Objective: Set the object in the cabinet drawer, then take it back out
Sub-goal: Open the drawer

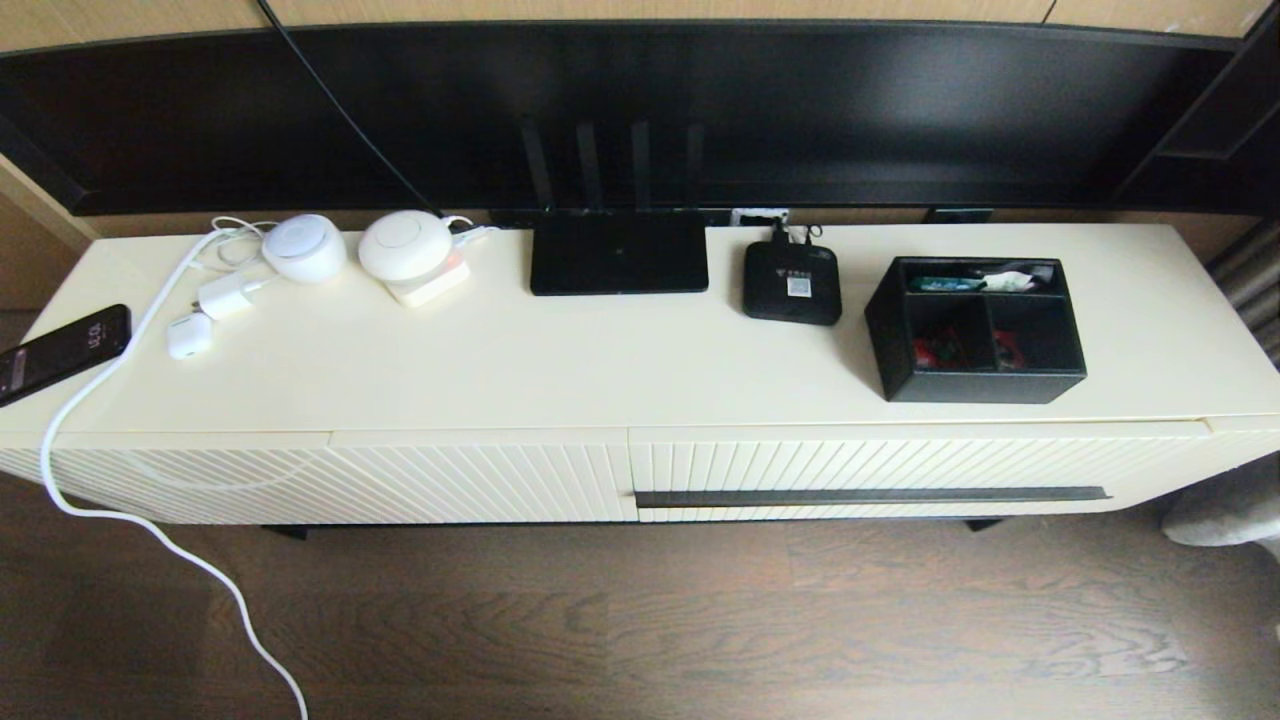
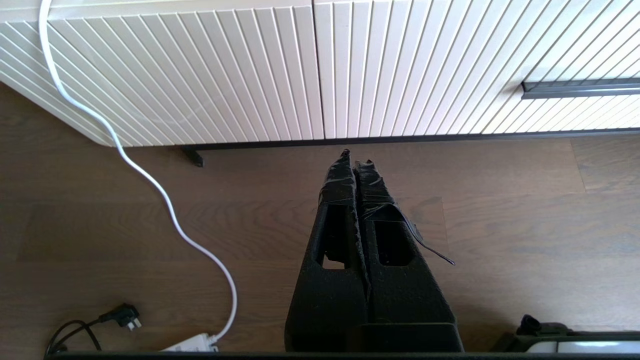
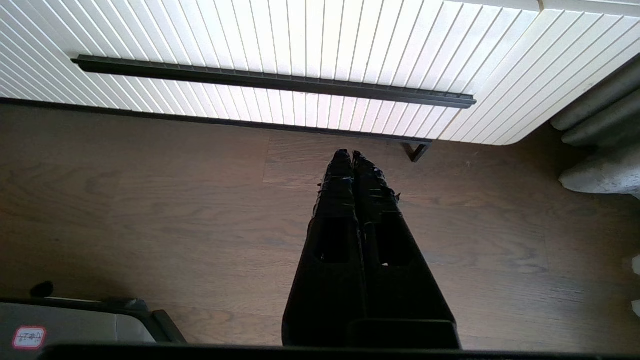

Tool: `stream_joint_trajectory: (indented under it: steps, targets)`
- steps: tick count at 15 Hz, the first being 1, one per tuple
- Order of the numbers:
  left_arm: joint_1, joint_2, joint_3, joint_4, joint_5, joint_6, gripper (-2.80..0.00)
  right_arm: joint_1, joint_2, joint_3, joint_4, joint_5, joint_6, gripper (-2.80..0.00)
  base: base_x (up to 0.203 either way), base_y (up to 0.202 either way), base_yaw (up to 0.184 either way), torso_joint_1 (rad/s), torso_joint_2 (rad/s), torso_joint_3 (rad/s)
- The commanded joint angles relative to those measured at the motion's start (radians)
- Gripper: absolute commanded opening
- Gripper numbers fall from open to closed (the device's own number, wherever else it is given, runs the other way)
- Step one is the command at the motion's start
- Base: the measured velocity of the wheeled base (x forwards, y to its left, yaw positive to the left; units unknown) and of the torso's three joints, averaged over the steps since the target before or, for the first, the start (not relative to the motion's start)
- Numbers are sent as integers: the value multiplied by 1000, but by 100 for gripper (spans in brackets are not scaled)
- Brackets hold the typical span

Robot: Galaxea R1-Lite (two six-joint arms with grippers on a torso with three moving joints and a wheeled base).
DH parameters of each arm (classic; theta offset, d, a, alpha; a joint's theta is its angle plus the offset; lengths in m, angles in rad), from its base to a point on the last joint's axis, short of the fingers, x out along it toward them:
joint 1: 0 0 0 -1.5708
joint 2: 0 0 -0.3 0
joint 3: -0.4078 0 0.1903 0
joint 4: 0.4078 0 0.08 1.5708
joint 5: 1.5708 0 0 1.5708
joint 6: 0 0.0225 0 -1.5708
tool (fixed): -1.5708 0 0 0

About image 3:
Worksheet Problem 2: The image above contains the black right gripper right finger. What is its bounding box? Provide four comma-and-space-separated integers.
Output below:
348, 151, 461, 350

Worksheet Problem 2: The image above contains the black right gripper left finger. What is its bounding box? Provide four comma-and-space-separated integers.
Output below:
281, 149, 368, 347

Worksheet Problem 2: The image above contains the black cabinet handle bar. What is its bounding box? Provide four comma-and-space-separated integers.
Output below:
71, 54, 477, 109

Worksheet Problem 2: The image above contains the grey black robot base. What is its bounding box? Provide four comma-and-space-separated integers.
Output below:
0, 281, 187, 347

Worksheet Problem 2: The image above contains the white slatted cabinet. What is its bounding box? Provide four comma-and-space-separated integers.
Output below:
0, 0, 640, 147

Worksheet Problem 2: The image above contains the red bordered white sticker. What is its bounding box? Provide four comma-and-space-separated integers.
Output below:
12, 325, 47, 350

